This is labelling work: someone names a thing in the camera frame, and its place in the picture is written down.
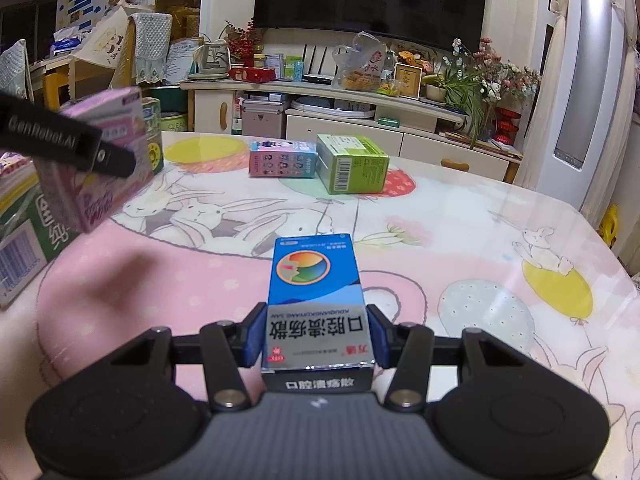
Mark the pink toy box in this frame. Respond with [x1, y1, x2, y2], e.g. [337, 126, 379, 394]
[34, 87, 153, 233]

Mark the white tv cabinet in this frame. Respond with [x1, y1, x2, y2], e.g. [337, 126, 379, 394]
[180, 76, 522, 183]

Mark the pink storage case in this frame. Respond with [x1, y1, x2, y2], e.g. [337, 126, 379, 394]
[242, 100, 288, 139]

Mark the white tower air conditioner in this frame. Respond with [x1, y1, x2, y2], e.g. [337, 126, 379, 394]
[515, 0, 639, 222]

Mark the red vase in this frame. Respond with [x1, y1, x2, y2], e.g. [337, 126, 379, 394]
[492, 107, 522, 145]

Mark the blue medicine box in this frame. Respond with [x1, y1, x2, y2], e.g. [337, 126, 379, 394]
[262, 234, 375, 393]

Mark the potted flower plant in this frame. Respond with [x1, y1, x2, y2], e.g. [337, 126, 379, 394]
[422, 38, 541, 141]

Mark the red gift box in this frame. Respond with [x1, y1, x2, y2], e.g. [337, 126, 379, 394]
[229, 66, 277, 84]

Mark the yellow detergent bottle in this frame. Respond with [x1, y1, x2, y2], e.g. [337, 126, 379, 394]
[597, 204, 618, 248]

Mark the green medicine box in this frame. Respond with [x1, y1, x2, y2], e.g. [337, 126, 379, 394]
[317, 134, 390, 194]

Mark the green trash bin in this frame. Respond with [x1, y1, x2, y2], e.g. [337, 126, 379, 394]
[160, 113, 189, 132]

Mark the small pink blue box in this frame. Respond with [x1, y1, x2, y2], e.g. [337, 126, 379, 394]
[248, 139, 318, 179]

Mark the dark chair with cover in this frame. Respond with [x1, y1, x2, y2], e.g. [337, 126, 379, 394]
[0, 39, 34, 102]

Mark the cardboard box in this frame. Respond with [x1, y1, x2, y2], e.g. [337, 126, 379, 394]
[1, 149, 83, 307]

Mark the wooden chair with cover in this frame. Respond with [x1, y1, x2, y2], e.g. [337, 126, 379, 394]
[68, 0, 172, 102]

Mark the framed picture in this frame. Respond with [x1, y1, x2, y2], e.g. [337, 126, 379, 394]
[394, 63, 422, 100]

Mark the plastic bag with snacks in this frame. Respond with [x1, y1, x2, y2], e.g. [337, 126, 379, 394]
[332, 32, 386, 92]

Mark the red berry bouquet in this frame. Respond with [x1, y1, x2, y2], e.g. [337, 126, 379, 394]
[222, 18, 262, 67]

